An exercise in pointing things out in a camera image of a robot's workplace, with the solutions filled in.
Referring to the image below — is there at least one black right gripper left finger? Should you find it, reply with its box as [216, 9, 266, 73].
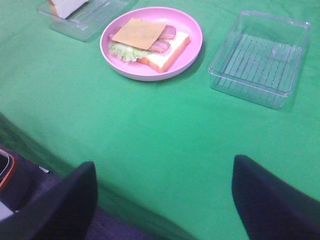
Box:
[0, 161, 98, 240]

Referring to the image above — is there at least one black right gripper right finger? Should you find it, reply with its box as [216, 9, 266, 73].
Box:
[231, 155, 320, 240]

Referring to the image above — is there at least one green lettuce leaf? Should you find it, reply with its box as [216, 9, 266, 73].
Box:
[108, 42, 151, 62]

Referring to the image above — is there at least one bread slice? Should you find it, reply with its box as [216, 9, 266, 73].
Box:
[48, 0, 88, 19]
[137, 31, 191, 73]

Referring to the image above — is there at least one yellow cheese slice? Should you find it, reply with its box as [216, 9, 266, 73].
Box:
[111, 18, 167, 50]

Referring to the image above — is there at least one dark robot base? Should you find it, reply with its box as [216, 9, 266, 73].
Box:
[0, 143, 141, 240]

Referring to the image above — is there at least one clear right plastic tray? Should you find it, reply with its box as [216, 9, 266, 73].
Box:
[208, 10, 311, 109]

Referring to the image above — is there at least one clear plastic tray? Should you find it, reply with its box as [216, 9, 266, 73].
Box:
[208, 10, 311, 109]
[36, 0, 137, 42]

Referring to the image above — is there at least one clear left plastic tray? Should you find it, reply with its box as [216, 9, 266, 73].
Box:
[36, 0, 137, 42]

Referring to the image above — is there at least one pink round plate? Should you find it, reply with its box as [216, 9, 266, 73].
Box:
[100, 6, 203, 82]

